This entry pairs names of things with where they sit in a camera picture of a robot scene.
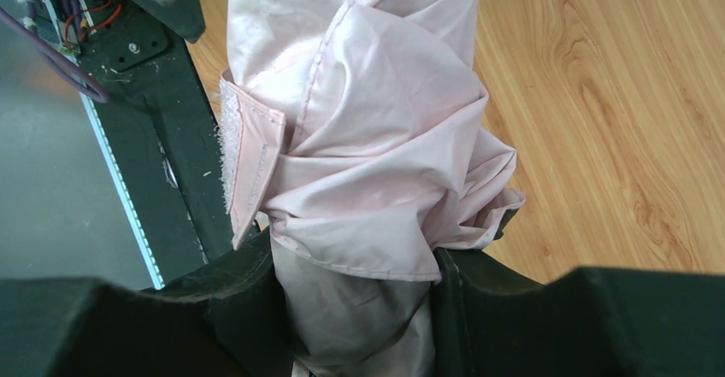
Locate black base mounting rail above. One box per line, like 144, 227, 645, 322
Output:
28, 0, 262, 291

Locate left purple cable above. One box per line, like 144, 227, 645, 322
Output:
0, 0, 111, 105

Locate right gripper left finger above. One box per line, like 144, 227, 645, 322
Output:
1, 232, 294, 376

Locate pink folding umbrella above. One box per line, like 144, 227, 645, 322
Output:
220, 0, 525, 376

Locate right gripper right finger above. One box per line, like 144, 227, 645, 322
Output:
431, 249, 724, 376

